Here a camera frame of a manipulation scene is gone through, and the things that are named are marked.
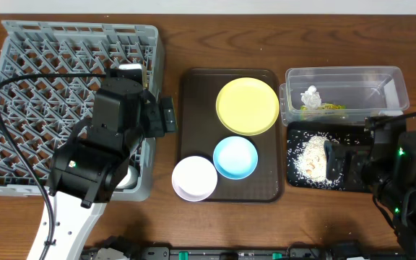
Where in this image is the white cup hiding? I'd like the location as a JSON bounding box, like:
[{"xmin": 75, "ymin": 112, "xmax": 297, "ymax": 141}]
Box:
[{"xmin": 116, "ymin": 165, "xmax": 139, "ymax": 189}]

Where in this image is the light blue bowl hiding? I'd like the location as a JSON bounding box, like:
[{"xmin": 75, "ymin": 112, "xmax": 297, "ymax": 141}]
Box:
[{"xmin": 212, "ymin": 136, "xmax": 259, "ymax": 180}]

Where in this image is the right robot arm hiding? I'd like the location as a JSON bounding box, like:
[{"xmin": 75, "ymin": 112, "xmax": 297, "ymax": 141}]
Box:
[{"xmin": 324, "ymin": 114, "xmax": 416, "ymax": 259}]

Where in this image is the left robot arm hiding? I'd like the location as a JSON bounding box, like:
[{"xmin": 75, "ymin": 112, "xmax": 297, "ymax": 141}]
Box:
[{"xmin": 28, "ymin": 77, "xmax": 177, "ymax": 259}]

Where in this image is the black waste tray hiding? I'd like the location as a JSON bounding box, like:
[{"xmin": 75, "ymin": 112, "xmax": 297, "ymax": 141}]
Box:
[{"xmin": 287, "ymin": 121, "xmax": 372, "ymax": 193}]

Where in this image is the clear plastic waste bin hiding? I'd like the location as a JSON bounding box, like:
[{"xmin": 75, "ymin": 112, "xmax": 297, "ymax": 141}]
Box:
[{"xmin": 279, "ymin": 66, "xmax": 410, "ymax": 126}]

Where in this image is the grey dishwasher rack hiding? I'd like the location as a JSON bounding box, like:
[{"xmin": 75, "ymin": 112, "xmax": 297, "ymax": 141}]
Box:
[{"xmin": 0, "ymin": 20, "xmax": 165, "ymax": 202}]

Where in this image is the dark brown serving tray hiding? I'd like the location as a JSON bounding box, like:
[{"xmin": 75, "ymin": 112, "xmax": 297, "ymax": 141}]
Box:
[{"xmin": 178, "ymin": 69, "xmax": 285, "ymax": 203}]

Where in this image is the spilled rice pile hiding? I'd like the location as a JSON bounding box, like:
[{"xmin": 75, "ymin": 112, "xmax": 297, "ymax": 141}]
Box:
[{"xmin": 287, "ymin": 129, "xmax": 365, "ymax": 191}]

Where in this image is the yellow green wrapper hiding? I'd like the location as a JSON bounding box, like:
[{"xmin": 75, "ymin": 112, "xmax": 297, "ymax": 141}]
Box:
[{"xmin": 300, "ymin": 103, "xmax": 346, "ymax": 111}]

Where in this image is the pink bowl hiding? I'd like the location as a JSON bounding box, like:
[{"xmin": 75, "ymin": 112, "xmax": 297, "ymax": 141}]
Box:
[{"xmin": 172, "ymin": 156, "xmax": 217, "ymax": 202}]

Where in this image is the crumpled white paper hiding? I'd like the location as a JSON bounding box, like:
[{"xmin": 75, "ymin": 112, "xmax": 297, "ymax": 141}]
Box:
[{"xmin": 300, "ymin": 85, "xmax": 321, "ymax": 110}]

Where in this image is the yellow plate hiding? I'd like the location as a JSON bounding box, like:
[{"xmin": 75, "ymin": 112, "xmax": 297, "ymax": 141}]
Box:
[{"xmin": 215, "ymin": 77, "xmax": 280, "ymax": 136}]

